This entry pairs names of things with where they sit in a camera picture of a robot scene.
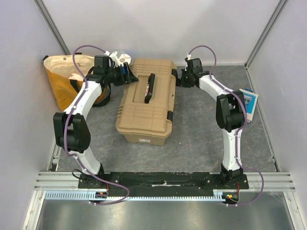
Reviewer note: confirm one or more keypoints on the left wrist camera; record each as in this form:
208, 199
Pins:
114, 57

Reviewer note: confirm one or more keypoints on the tan plastic toolbox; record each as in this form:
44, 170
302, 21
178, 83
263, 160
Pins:
145, 114

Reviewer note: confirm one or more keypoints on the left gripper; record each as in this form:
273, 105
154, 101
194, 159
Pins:
131, 78

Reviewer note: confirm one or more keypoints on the blue razor package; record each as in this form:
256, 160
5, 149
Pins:
250, 99

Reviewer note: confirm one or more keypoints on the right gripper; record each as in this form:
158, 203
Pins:
175, 74

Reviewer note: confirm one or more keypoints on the slotted cable duct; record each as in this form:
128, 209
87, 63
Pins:
101, 196

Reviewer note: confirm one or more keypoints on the yellow canvas tote bag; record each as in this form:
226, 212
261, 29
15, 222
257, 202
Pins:
66, 81

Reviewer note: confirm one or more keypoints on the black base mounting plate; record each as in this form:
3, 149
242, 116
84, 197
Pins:
174, 183

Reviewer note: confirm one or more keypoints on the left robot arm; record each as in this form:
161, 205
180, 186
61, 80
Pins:
71, 129

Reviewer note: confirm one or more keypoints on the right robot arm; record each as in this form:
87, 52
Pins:
230, 116

